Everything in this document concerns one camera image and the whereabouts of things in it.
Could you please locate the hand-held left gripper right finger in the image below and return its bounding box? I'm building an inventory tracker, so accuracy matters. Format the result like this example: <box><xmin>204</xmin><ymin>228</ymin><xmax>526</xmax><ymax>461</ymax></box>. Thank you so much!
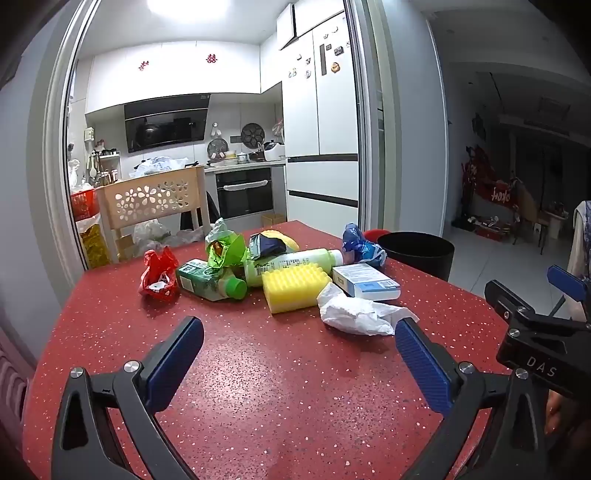
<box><xmin>394</xmin><ymin>318</ymin><xmax>550</xmax><ymax>480</ymax></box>

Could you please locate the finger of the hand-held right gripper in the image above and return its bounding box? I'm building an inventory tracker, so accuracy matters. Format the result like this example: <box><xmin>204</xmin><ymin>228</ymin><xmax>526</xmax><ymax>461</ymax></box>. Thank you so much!
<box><xmin>547</xmin><ymin>264</ymin><xmax>590</xmax><ymax>320</ymax></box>
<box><xmin>484</xmin><ymin>279</ymin><xmax>537</xmax><ymax>326</ymax></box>

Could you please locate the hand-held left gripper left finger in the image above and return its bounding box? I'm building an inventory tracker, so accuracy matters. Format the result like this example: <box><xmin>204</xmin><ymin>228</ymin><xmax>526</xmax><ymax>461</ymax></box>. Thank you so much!
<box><xmin>52</xmin><ymin>316</ymin><xmax>205</xmax><ymax>480</ymax></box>

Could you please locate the black round bin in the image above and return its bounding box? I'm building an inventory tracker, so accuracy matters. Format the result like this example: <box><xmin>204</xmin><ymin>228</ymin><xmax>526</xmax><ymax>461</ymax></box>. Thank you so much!
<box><xmin>376</xmin><ymin>232</ymin><xmax>455</xmax><ymax>282</ymax></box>

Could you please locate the green wrapper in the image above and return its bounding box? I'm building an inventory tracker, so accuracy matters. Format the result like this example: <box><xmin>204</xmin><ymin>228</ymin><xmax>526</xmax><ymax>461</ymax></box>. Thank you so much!
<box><xmin>204</xmin><ymin>218</ymin><xmax>250</xmax><ymax>269</ymax></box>

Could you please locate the yellow ridged sponge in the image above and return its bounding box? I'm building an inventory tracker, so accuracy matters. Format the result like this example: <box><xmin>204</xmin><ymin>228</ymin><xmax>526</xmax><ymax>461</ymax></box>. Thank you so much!
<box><xmin>262</xmin><ymin>263</ymin><xmax>333</xmax><ymax>315</ymax></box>

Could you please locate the person's right hand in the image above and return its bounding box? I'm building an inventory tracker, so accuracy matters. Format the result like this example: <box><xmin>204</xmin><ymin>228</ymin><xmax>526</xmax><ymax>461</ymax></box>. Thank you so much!
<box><xmin>544</xmin><ymin>391</ymin><xmax>572</xmax><ymax>435</ymax></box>

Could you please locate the white hanging cloth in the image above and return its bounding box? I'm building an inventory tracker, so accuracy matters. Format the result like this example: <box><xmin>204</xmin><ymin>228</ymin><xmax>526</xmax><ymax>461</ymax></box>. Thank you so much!
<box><xmin>567</xmin><ymin>200</ymin><xmax>591</xmax><ymax>279</ymax></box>

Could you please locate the small white stool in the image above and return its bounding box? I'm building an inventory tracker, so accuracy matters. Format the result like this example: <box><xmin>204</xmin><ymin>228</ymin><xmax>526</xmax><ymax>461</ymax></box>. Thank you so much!
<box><xmin>534</xmin><ymin>211</ymin><xmax>570</xmax><ymax>241</ymax></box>

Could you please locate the crumpled white tissue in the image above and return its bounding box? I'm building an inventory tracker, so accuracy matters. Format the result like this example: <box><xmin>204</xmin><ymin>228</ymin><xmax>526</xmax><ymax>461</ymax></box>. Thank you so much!
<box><xmin>317</xmin><ymin>282</ymin><xmax>420</xmax><ymax>337</ymax></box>

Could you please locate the green drink carton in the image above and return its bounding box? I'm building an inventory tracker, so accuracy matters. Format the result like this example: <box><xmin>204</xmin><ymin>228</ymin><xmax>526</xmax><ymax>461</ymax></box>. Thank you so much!
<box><xmin>175</xmin><ymin>259</ymin><xmax>248</xmax><ymax>302</ymax></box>

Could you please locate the crumpled red wrapper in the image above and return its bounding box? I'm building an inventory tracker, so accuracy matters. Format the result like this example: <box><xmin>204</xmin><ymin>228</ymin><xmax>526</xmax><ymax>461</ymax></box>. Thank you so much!
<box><xmin>139</xmin><ymin>246</ymin><xmax>180</xmax><ymax>302</ymax></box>

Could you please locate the white and blue box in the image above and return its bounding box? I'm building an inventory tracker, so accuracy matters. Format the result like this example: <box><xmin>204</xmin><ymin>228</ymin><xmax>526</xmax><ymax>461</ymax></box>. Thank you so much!
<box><xmin>331</xmin><ymin>263</ymin><xmax>402</xmax><ymax>301</ymax></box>

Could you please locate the red banner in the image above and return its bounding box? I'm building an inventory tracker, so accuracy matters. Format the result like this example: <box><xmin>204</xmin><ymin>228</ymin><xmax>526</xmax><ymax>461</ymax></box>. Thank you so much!
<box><xmin>479</xmin><ymin>181</ymin><xmax>521</xmax><ymax>209</ymax></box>

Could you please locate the clear plastic bag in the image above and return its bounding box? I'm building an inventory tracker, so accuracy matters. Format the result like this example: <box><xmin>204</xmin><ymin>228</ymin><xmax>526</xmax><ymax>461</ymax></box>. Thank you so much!
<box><xmin>133</xmin><ymin>219</ymin><xmax>207</xmax><ymax>253</ymax></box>

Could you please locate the crumpled blue white wrapper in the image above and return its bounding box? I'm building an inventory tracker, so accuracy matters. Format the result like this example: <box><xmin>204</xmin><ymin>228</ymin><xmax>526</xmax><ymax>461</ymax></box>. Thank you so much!
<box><xmin>342</xmin><ymin>223</ymin><xmax>387</xmax><ymax>268</ymax></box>

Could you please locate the yellow bag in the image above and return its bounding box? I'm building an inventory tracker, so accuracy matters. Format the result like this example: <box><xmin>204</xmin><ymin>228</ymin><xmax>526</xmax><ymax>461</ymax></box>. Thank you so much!
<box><xmin>79</xmin><ymin>223</ymin><xmax>112</xmax><ymax>269</ymax></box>

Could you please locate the dark blue yellow packet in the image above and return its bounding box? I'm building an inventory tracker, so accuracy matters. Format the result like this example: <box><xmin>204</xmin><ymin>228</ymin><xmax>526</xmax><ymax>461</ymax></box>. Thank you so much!
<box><xmin>249</xmin><ymin>230</ymin><xmax>300</xmax><ymax>260</ymax></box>

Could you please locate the light green plastic bottle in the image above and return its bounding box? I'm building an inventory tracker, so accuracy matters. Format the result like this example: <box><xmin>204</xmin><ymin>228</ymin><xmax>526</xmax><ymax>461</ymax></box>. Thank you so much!
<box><xmin>244</xmin><ymin>248</ymin><xmax>345</xmax><ymax>288</ymax></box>

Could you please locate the black hanging bag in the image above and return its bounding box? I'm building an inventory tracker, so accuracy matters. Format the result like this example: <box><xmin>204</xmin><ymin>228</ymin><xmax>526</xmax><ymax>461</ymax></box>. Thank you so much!
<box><xmin>204</xmin><ymin>191</ymin><xmax>223</xmax><ymax>228</ymax></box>

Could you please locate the wooden cart with flower cut-outs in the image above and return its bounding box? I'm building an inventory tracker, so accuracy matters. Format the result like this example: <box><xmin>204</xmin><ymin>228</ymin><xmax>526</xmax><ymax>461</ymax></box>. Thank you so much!
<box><xmin>95</xmin><ymin>165</ymin><xmax>212</xmax><ymax>265</ymax></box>

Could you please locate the black built-in oven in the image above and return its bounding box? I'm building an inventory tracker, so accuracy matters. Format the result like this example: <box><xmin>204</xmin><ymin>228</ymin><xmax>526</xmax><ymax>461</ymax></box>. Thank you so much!
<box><xmin>215</xmin><ymin>167</ymin><xmax>273</xmax><ymax>220</ymax></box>

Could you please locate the red plastic basket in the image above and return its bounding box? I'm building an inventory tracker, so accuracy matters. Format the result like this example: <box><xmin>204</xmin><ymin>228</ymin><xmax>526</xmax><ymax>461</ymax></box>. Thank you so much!
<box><xmin>70</xmin><ymin>188</ymin><xmax>99</xmax><ymax>222</ymax></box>

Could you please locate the white plastic bag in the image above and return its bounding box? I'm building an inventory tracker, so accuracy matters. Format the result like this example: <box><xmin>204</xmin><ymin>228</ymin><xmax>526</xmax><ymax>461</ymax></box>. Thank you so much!
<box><xmin>129</xmin><ymin>156</ymin><xmax>188</xmax><ymax>179</ymax></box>

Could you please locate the black range hood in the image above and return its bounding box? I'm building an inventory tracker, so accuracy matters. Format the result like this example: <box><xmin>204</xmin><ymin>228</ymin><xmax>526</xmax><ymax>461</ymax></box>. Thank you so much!
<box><xmin>124</xmin><ymin>93</ymin><xmax>211</xmax><ymax>153</ymax></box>

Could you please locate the round metal steamer rack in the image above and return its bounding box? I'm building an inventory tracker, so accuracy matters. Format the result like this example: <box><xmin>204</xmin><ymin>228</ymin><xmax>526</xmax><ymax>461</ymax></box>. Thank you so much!
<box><xmin>240</xmin><ymin>122</ymin><xmax>265</xmax><ymax>149</ymax></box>

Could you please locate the white refrigerator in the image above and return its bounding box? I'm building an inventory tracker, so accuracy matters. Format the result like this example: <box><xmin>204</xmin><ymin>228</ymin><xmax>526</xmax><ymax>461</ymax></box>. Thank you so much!
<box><xmin>278</xmin><ymin>11</ymin><xmax>361</xmax><ymax>223</ymax></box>

